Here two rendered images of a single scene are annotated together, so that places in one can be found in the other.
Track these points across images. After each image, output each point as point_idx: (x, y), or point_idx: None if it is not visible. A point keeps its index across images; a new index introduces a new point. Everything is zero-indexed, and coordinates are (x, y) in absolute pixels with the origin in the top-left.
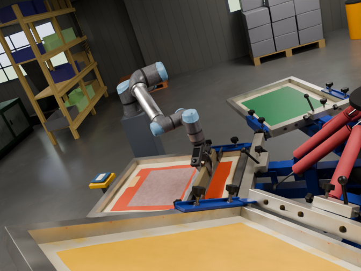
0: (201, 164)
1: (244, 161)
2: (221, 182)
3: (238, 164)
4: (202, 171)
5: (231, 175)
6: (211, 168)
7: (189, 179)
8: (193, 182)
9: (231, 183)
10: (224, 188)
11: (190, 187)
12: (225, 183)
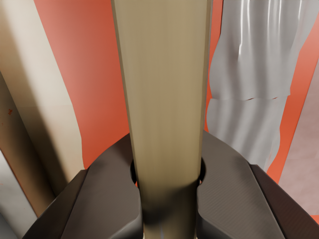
0: (197, 213)
1: (19, 230)
2: (99, 109)
3: (28, 210)
4: (150, 102)
5: (71, 158)
6: (89, 166)
7: (294, 139)
8: (269, 108)
9: (29, 92)
10: (49, 47)
11: (281, 53)
12: (69, 98)
